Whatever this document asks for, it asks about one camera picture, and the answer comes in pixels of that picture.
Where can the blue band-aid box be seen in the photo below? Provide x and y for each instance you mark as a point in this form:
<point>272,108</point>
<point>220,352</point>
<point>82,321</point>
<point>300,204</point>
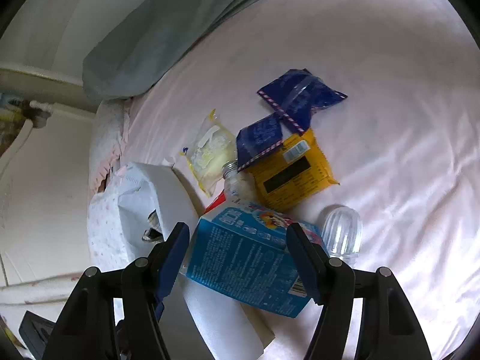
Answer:
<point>239,249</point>

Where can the clear yellow-trimmed bread packet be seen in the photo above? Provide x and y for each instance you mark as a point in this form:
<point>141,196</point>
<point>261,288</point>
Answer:
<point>213,146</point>

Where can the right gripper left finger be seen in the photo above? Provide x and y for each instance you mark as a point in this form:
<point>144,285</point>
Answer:
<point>86,326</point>

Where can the floral pillow with pink frill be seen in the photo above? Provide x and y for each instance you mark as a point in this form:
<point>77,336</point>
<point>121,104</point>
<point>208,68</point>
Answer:
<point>108,140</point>

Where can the white fabric storage bin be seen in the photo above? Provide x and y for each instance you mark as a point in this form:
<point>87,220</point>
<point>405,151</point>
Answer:
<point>118,217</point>

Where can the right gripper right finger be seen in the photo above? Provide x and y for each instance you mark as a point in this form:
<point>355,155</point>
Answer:
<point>389,328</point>

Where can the white paper towel roll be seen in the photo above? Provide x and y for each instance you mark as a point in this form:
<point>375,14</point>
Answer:
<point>199,323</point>

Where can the large dark blue snack bag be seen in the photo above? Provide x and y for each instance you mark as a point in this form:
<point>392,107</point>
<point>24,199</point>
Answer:
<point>297,95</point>

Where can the small dark blue snack bag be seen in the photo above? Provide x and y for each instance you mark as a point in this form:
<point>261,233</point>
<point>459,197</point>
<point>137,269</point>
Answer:
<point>257,140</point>

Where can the grey-green blanket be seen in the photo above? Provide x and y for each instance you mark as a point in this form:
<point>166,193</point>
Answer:
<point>148,42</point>

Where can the yellow snack packet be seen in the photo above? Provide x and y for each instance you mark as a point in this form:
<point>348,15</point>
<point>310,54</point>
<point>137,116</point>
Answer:
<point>296,170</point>

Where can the red snack packet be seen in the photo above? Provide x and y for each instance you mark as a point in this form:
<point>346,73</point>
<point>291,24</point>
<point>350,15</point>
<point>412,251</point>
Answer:
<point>220,199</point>

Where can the small bottle with white pills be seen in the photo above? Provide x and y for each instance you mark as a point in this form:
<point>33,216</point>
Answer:
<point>238,184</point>

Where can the clear plastic cup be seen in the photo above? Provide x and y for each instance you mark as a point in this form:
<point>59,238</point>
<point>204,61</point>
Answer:
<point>342,233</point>

